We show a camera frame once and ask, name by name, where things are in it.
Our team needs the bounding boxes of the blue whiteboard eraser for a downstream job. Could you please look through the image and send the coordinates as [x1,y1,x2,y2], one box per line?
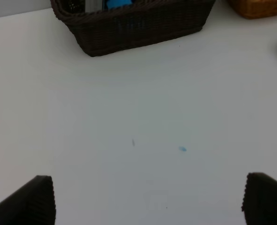
[106,0,133,9]

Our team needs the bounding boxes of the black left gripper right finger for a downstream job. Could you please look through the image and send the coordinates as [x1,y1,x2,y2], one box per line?
[241,172,277,225]

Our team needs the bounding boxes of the orange wicker basket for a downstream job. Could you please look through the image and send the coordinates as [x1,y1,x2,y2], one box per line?
[227,0,277,19]

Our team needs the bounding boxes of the dark brown wicker basket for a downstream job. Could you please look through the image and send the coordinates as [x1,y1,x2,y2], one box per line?
[51,0,215,57]

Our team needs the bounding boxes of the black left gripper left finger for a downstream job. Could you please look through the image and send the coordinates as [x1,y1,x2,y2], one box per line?
[0,175,56,225]

